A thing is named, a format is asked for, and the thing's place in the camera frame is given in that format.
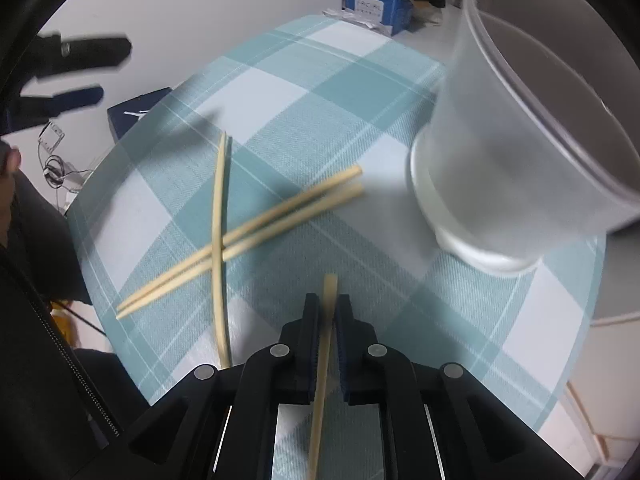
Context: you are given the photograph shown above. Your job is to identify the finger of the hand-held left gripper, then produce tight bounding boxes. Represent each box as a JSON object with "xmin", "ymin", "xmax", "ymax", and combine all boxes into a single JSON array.
[
  {"xmin": 9, "ymin": 85, "xmax": 105, "ymax": 128},
  {"xmin": 36, "ymin": 32, "xmax": 134, "ymax": 84}
]

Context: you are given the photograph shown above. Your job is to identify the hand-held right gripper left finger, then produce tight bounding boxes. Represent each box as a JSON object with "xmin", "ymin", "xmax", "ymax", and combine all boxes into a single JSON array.
[{"xmin": 126, "ymin": 293, "xmax": 322, "ymax": 480}]

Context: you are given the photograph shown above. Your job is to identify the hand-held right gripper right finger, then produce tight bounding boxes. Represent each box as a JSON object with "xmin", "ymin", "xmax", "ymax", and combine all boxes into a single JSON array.
[{"xmin": 336, "ymin": 293, "xmax": 582, "ymax": 480}]

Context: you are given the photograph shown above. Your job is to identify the single wooden chopstick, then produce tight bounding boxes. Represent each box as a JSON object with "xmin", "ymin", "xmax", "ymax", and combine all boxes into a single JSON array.
[{"xmin": 306, "ymin": 273, "xmax": 340, "ymax": 480}]

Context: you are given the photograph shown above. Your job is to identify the pile of wooden chopsticks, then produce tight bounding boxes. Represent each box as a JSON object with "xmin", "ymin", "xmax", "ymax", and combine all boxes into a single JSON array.
[{"xmin": 115, "ymin": 131, "xmax": 365, "ymax": 369}]

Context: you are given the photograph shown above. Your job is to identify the translucent plastic cup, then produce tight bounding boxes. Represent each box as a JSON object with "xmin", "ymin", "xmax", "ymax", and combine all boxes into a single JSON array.
[{"xmin": 410, "ymin": 0, "xmax": 640, "ymax": 277}]

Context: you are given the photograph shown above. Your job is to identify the person's left hand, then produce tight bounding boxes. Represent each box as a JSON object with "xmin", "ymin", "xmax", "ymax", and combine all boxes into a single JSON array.
[{"xmin": 0, "ymin": 142, "xmax": 24, "ymax": 182}]

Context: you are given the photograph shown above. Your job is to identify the navy shoe box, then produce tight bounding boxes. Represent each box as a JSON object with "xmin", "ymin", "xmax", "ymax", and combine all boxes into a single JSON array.
[{"xmin": 106, "ymin": 87, "xmax": 174, "ymax": 142}]

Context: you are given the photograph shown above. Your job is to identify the dark grey cloth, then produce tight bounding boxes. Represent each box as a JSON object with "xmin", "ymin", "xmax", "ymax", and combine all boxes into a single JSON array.
[{"xmin": 14, "ymin": 170, "xmax": 94, "ymax": 307}]

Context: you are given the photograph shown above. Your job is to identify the clear plastic bags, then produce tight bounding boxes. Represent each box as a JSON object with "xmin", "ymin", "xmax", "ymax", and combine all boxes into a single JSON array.
[{"xmin": 322, "ymin": 7, "xmax": 387, "ymax": 29}]

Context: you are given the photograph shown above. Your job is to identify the black zippered jacket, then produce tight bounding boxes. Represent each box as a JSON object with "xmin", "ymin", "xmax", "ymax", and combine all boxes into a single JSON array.
[{"xmin": 0, "ymin": 170, "xmax": 151, "ymax": 480}]

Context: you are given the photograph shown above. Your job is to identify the blue cardboard box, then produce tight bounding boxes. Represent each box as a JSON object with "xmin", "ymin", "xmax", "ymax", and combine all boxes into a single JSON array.
[{"xmin": 335, "ymin": 0, "xmax": 417, "ymax": 37}]

